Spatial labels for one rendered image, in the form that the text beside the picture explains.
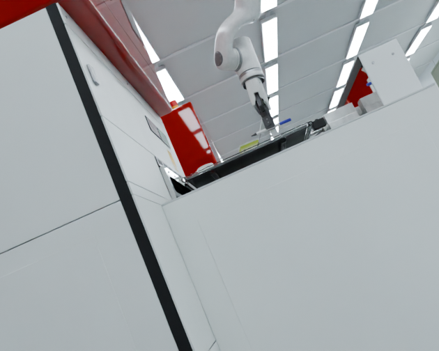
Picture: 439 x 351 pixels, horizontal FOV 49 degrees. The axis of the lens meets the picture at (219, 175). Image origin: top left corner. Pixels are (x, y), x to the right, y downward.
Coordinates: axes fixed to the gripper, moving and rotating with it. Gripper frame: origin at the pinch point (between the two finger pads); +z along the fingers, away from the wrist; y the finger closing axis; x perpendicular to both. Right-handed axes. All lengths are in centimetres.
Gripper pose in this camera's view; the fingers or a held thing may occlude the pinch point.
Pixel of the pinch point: (269, 122)
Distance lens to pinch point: 161.2
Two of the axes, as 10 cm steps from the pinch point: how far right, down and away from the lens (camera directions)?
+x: 9.0, -3.7, -2.2
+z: 3.1, 9.1, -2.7
